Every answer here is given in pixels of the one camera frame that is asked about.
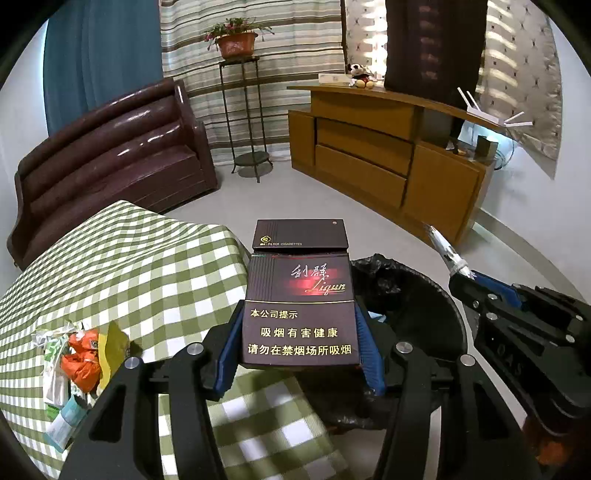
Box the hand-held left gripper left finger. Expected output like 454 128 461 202
65 300 245 480

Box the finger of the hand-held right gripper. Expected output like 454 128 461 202
475 271 583 319
449 274 522 333

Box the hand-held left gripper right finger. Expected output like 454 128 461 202
355 308 532 480

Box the white printed packet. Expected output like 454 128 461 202
422 223 476 280

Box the trash bin with black bag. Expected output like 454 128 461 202
295 253 469 432

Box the dark cigarette box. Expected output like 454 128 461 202
240 219 363 370

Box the white green wrapper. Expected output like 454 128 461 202
31 322 86 409

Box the yellow wrapper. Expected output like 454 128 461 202
96 320 131 398

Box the green checkered tablecloth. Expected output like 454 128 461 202
0 199 347 480

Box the crumpled orange wrapper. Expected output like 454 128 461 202
60 329 105 394

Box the wooden cabinet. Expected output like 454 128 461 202
286 85 502 245

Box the white router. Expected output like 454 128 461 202
457 86 533 127

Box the black metal plant stand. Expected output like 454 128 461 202
218 56 273 183

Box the beige quilted curtain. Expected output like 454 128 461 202
344 0 564 181

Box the brown leather sofa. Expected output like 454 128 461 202
7 78 219 271

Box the mouse plush toy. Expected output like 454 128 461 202
347 63 377 89

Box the dark purple curtain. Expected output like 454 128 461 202
384 0 489 95

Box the striped curtain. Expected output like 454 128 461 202
159 0 347 167

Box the potted plant in orange pot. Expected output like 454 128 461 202
203 17 274 60

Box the blue curtain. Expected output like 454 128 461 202
42 0 163 139

